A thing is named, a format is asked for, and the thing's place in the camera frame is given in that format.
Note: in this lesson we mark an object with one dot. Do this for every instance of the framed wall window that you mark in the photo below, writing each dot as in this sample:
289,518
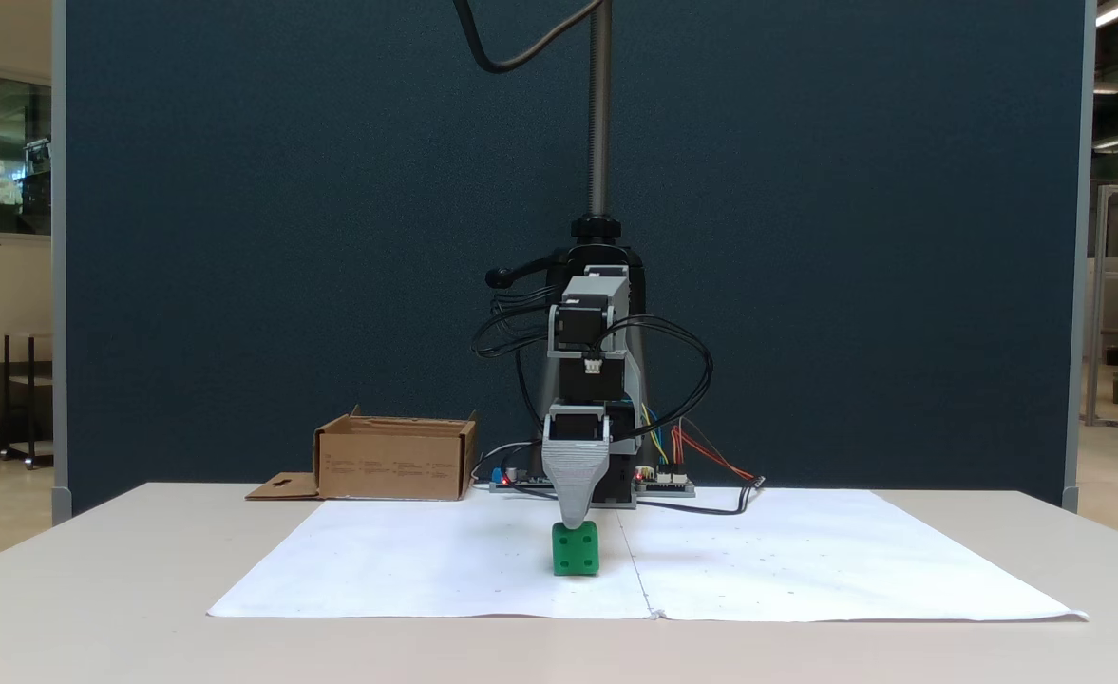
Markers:
22,152

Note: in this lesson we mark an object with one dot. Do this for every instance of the white paper sheet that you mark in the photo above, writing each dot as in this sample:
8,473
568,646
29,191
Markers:
426,560
805,560

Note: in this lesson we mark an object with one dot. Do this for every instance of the blue power circuit board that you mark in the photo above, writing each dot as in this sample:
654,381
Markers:
521,478

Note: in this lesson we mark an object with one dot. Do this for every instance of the green die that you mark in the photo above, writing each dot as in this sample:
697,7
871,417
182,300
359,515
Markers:
576,556

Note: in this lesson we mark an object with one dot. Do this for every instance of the black shelf cart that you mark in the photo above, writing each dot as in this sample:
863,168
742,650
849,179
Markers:
8,399

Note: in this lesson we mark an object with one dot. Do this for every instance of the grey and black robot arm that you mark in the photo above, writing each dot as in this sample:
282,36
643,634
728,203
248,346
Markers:
596,283

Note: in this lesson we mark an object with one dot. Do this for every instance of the black camera stand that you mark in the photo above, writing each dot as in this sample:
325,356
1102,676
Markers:
599,142

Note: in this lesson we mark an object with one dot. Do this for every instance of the brown cardboard box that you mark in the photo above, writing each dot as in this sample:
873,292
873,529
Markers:
392,465

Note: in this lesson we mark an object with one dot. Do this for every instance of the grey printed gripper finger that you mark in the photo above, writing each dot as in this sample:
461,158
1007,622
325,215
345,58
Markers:
576,480

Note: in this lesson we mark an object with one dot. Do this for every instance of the dark blue partition panel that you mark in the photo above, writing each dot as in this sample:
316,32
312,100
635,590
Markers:
236,237

